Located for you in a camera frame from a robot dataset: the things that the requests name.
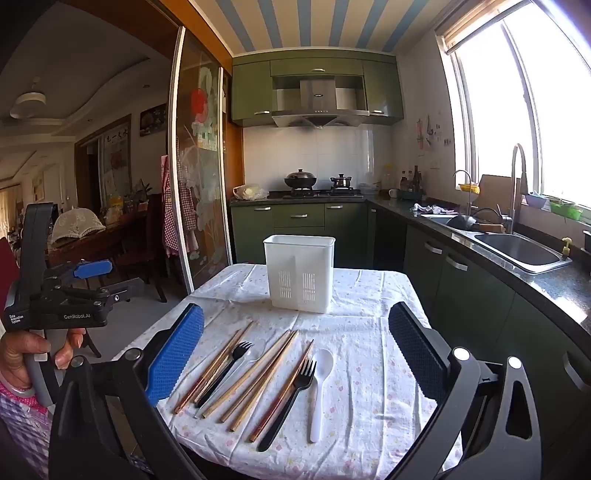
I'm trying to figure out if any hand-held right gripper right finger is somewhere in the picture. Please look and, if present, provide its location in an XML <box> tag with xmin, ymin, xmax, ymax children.
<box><xmin>388</xmin><ymin>302</ymin><xmax>543</xmax><ymax>480</ymax></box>

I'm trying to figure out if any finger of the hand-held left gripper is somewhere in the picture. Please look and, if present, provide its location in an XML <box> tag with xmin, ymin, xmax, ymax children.
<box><xmin>59</xmin><ymin>285</ymin><xmax>131</xmax><ymax>308</ymax></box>
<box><xmin>43</xmin><ymin>259</ymin><xmax>115</xmax><ymax>283</ymax></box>

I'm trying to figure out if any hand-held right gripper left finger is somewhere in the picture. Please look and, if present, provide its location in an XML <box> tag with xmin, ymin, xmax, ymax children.
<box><xmin>48</xmin><ymin>302</ymin><xmax>206</xmax><ymax>480</ymax></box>

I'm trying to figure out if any wooden chopstick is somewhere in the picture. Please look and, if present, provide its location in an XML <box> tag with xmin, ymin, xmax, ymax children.
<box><xmin>249</xmin><ymin>339</ymin><xmax>315</xmax><ymax>444</ymax></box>
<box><xmin>219</xmin><ymin>330</ymin><xmax>300</xmax><ymax>424</ymax></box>
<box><xmin>229</xmin><ymin>342</ymin><xmax>298</xmax><ymax>433</ymax></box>
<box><xmin>259</xmin><ymin>344</ymin><xmax>313</xmax><ymax>430</ymax></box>
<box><xmin>174</xmin><ymin>328</ymin><xmax>243</xmax><ymax>415</ymax></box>
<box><xmin>198</xmin><ymin>329</ymin><xmax>293</xmax><ymax>420</ymax></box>
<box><xmin>191</xmin><ymin>320</ymin><xmax>256</xmax><ymax>406</ymax></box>

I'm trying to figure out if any black plastic fork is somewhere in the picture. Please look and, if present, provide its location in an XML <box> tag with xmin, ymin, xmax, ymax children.
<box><xmin>257</xmin><ymin>359</ymin><xmax>318</xmax><ymax>453</ymax></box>
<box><xmin>195</xmin><ymin>342</ymin><xmax>254</xmax><ymax>409</ymax></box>

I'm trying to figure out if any white plastic utensil holder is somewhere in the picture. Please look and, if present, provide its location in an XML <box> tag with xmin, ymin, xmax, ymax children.
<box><xmin>263</xmin><ymin>234</ymin><xmax>336</xmax><ymax>315</ymax></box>

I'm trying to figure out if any person's left forearm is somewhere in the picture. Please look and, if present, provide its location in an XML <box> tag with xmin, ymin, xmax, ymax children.
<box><xmin>0</xmin><ymin>377</ymin><xmax>49</xmax><ymax>418</ymax></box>

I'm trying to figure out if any person's left hand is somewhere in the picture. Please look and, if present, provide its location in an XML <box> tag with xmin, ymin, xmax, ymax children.
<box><xmin>0</xmin><ymin>328</ymin><xmax>87</xmax><ymax>390</ymax></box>

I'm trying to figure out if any wooden dining table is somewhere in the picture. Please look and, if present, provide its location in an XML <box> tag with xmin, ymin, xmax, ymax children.
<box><xmin>46</xmin><ymin>210</ymin><xmax>153</xmax><ymax>271</ymax></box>

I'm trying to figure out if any lace food cover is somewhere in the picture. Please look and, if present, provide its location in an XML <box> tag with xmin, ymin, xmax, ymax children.
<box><xmin>50</xmin><ymin>205</ymin><xmax>106</xmax><ymax>247</ymax></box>

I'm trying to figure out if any dark wooden chair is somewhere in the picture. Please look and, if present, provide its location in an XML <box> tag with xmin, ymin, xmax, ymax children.
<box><xmin>115</xmin><ymin>194</ymin><xmax>169</xmax><ymax>303</ymax></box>

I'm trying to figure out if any red chair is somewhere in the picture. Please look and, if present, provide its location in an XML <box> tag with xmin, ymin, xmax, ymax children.
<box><xmin>0</xmin><ymin>237</ymin><xmax>20</xmax><ymax>305</ymax></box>

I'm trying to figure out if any white floral tablecloth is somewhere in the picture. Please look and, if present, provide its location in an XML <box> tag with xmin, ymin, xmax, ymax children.
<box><xmin>111</xmin><ymin>263</ymin><xmax>465</xmax><ymax>480</ymax></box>

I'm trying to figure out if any green base cabinet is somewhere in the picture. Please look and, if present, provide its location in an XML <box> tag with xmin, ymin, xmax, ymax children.
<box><xmin>367</xmin><ymin>205</ymin><xmax>591</xmax><ymax>480</ymax></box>
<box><xmin>230</xmin><ymin>200</ymin><xmax>370</xmax><ymax>266</ymax></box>

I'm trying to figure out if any red checkered apron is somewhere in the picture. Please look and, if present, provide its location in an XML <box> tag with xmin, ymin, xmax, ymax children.
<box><xmin>159</xmin><ymin>154</ymin><xmax>195</xmax><ymax>257</ymax></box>

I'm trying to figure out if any checked purple clothing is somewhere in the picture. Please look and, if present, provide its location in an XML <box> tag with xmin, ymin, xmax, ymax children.
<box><xmin>0</xmin><ymin>406</ymin><xmax>52</xmax><ymax>480</ymax></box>

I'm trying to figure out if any flower print sliding glass door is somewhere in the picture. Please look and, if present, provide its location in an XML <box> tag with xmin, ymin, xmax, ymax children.
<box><xmin>166</xmin><ymin>25</ymin><xmax>232</xmax><ymax>294</ymax></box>

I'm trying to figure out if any black pan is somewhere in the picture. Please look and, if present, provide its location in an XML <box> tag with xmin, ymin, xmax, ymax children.
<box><xmin>445</xmin><ymin>208</ymin><xmax>504</xmax><ymax>232</ymax></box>

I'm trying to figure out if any steel sink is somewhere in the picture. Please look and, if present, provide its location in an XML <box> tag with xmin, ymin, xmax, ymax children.
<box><xmin>473</xmin><ymin>231</ymin><xmax>573</xmax><ymax>275</ymax></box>

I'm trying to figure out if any black kitchen countertop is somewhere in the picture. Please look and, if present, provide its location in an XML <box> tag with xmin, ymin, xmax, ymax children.
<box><xmin>230</xmin><ymin>191</ymin><xmax>591</xmax><ymax>344</ymax></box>

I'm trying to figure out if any dark framed picture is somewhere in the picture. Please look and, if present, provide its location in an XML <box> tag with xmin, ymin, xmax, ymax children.
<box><xmin>139</xmin><ymin>104</ymin><xmax>167</xmax><ymax>137</ymax></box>

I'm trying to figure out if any small chrome faucet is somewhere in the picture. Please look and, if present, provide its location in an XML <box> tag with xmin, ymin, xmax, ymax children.
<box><xmin>452</xmin><ymin>170</ymin><xmax>474</xmax><ymax>217</ymax></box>

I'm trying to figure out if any white plastic bag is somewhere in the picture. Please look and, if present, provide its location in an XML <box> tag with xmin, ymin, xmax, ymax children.
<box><xmin>233</xmin><ymin>184</ymin><xmax>269</xmax><ymax>201</ymax></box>

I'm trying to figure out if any wooden cutting board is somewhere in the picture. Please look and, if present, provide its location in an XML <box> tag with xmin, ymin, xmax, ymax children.
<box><xmin>478</xmin><ymin>174</ymin><xmax>515</xmax><ymax>217</ymax></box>

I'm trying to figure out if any white ceiling lamp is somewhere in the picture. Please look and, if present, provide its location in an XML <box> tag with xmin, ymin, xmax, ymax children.
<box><xmin>9</xmin><ymin>78</ymin><xmax>47</xmax><ymax>120</ymax></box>

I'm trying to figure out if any gas stove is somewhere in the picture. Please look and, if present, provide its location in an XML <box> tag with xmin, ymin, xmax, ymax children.
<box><xmin>269</xmin><ymin>187</ymin><xmax>365</xmax><ymax>199</ymax></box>

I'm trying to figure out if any tall chrome faucet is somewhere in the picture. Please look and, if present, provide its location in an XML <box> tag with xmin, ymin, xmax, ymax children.
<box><xmin>508</xmin><ymin>143</ymin><xmax>529</xmax><ymax>234</ymax></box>

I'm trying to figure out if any green plastic container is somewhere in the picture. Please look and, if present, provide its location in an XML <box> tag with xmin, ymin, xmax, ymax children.
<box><xmin>547</xmin><ymin>198</ymin><xmax>585</xmax><ymax>221</ymax></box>

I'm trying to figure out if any black wok with lid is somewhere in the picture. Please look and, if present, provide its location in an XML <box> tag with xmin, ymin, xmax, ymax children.
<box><xmin>284</xmin><ymin>168</ymin><xmax>319</xmax><ymax>190</ymax></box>

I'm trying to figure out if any kitchen window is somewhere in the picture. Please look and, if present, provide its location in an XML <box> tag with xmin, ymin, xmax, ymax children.
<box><xmin>443</xmin><ymin>0</ymin><xmax>591</xmax><ymax>222</ymax></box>

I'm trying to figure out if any steel range hood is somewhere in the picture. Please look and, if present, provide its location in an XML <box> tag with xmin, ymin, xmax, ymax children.
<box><xmin>270</xmin><ymin>76</ymin><xmax>370</xmax><ymax>129</ymax></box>

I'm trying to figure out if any calligraphy wall poster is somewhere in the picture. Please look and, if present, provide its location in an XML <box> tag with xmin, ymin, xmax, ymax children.
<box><xmin>99</xmin><ymin>124</ymin><xmax>132</xmax><ymax>199</ymax></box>

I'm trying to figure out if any green wall cabinet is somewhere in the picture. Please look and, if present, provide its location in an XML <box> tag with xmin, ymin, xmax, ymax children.
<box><xmin>231</xmin><ymin>52</ymin><xmax>406</xmax><ymax>127</ymax></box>

